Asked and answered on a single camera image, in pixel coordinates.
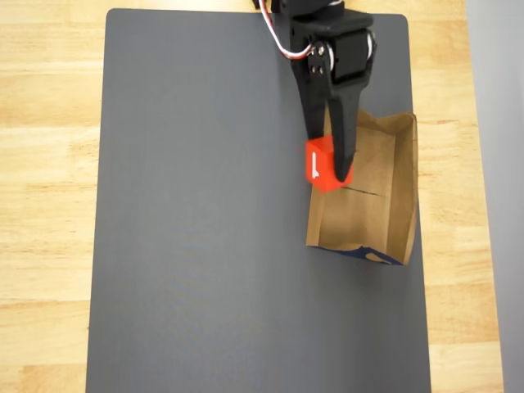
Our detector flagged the red cube with white letter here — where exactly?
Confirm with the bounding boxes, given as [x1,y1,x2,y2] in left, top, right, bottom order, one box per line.
[305,135,355,194]

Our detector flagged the brown paper box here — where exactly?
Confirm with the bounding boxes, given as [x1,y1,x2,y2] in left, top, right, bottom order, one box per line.
[305,109,420,266]

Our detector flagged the grey rubber mat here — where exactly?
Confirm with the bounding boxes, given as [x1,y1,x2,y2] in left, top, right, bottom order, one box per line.
[84,7,433,393]

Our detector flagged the red white black servo wire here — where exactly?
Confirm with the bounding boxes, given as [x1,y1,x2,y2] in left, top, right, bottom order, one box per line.
[257,0,317,62]

